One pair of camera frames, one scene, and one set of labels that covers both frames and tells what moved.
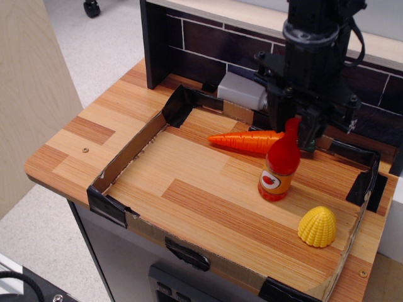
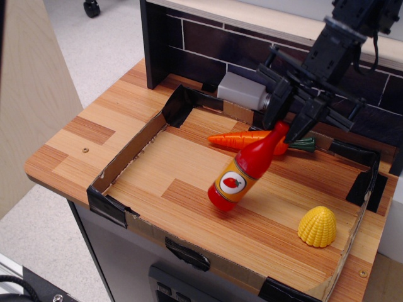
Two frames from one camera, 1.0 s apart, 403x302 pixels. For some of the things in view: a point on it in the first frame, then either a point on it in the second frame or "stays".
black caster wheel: x=92 y=8 stays
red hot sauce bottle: x=282 y=162 to x=249 y=165
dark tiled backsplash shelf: x=190 y=43 stays
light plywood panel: x=38 y=94 stays
